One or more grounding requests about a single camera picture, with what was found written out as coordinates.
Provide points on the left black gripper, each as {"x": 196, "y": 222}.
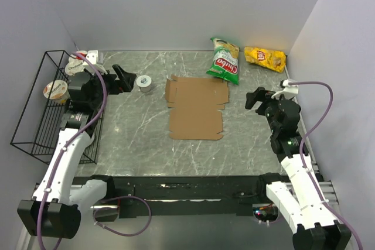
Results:
{"x": 125, "y": 84}

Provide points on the brown cardboard box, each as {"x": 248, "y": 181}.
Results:
{"x": 196, "y": 105}

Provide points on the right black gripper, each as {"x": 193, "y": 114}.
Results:
{"x": 260, "y": 94}

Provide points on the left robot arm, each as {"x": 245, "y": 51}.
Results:
{"x": 55, "y": 209}

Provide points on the chobani yogurt cup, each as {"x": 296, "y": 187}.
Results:
{"x": 74, "y": 67}
{"x": 57, "y": 91}

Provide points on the Chobani yogurt cup middle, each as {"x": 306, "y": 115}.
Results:
{"x": 74, "y": 67}

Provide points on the yellow Lays chips bag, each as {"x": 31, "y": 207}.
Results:
{"x": 274, "y": 60}

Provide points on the green Chuba snack bag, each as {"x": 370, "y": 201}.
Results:
{"x": 225, "y": 61}

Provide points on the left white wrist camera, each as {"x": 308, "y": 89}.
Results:
{"x": 97, "y": 61}

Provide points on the black wire rack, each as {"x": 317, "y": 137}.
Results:
{"x": 37, "y": 131}

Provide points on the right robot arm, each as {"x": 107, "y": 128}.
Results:
{"x": 305, "y": 208}

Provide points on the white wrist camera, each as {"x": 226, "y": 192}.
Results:
{"x": 289, "y": 90}
{"x": 97, "y": 61}

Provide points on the small white yogurt cup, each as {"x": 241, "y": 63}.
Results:
{"x": 144, "y": 82}

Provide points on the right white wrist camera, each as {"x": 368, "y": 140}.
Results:
{"x": 289, "y": 90}

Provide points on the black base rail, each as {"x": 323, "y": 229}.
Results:
{"x": 185, "y": 195}

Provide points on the Chobani yogurt cup front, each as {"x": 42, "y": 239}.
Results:
{"x": 57, "y": 91}

